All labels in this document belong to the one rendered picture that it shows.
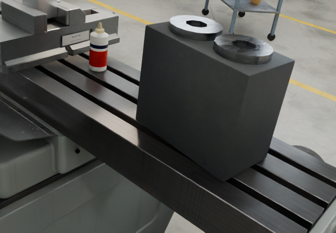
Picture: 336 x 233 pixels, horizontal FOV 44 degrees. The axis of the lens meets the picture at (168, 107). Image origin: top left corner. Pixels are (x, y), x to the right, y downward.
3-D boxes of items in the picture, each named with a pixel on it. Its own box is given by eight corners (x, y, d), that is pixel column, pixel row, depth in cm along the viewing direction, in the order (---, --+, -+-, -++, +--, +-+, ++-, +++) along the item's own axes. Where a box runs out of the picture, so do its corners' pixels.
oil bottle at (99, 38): (98, 63, 98) (100, 18, 93) (110, 69, 96) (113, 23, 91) (85, 67, 96) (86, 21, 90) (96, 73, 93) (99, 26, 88)
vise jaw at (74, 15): (53, 8, 107) (53, -7, 105) (85, 22, 101) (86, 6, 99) (33, 12, 103) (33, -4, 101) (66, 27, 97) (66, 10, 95)
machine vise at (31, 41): (84, 25, 120) (85, -13, 115) (121, 41, 112) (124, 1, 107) (-34, 51, 95) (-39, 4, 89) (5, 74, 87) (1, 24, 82)
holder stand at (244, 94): (180, 104, 86) (195, 9, 76) (267, 158, 73) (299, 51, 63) (134, 119, 78) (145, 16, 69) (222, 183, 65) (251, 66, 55)
